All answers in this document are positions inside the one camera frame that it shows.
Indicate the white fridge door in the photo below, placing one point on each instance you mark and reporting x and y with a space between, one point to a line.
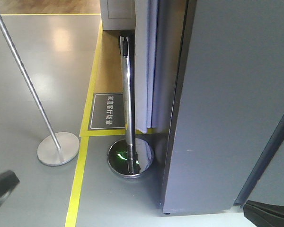
229 102

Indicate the white curtain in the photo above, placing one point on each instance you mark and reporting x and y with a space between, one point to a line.
159 28

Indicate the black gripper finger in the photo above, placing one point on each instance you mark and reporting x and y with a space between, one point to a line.
264 215
8 182

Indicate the dark floor sign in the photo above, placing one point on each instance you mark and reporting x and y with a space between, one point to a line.
107 112

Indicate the chrome stanchion post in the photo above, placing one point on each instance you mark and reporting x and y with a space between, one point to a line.
130 157

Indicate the brushed metal stanchion post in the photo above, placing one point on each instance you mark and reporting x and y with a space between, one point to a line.
58 148

